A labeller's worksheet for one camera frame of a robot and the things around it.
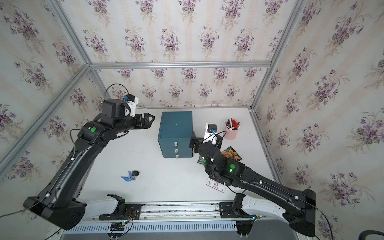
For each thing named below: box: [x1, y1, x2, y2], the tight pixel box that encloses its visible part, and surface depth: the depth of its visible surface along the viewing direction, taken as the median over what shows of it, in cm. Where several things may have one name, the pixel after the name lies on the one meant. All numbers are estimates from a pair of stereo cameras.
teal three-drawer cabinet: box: [157, 111, 193, 159], surface depth 84 cm
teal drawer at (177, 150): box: [160, 147, 193, 154], surface depth 86 cm
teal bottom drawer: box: [162, 153, 193, 159], surface depth 91 cm
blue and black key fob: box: [121, 170, 140, 182], surface depth 85 cm
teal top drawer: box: [157, 138, 192, 148], surface depth 80 cm
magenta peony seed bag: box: [205, 177, 227, 194], surface depth 84 cm
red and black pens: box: [224, 118, 240, 131], surface depth 99 cm
